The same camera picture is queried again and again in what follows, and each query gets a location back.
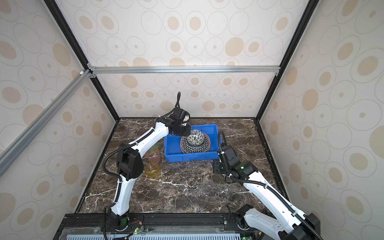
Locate brown leaf pattern bowl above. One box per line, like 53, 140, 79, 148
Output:
186, 130, 205, 147

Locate geometric pattern brown rimmed plate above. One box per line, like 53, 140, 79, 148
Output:
181, 133, 211, 154

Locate pink transparent cup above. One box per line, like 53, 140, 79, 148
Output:
145, 146, 161, 164

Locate yellow transparent cup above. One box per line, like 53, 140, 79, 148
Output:
144, 162, 161, 180

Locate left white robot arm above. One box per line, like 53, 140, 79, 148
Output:
102, 92, 191, 231

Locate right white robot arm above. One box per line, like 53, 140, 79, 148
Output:
217, 131, 322, 240

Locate blue plastic bin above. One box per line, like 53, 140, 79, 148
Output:
164, 124, 219, 163

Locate green transparent cup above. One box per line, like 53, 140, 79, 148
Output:
152, 141, 161, 149

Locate left slanted aluminium bar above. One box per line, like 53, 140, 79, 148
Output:
1, 70, 91, 175

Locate horizontal aluminium frame bar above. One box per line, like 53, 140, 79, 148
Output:
87, 65, 281, 75

